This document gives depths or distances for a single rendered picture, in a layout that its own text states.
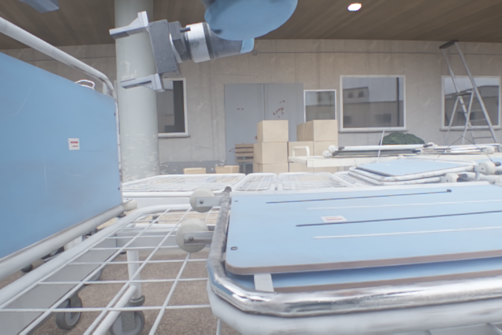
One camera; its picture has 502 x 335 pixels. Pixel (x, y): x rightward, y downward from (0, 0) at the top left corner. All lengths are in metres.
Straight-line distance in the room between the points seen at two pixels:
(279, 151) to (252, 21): 3.67
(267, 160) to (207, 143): 2.77
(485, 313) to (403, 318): 0.09
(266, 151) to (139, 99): 2.15
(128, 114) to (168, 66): 3.81
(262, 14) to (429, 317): 0.34
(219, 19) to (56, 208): 0.53
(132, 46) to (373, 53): 5.48
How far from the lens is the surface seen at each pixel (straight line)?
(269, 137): 3.88
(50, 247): 0.66
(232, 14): 0.26
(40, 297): 0.66
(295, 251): 0.36
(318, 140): 4.13
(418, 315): 0.33
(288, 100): 6.50
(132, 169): 4.47
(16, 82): 0.62
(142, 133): 4.44
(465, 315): 0.36
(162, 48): 0.74
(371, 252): 0.38
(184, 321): 1.24
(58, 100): 0.70
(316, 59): 6.95
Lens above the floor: 0.69
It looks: 4 degrees down
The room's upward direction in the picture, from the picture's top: 2 degrees counter-clockwise
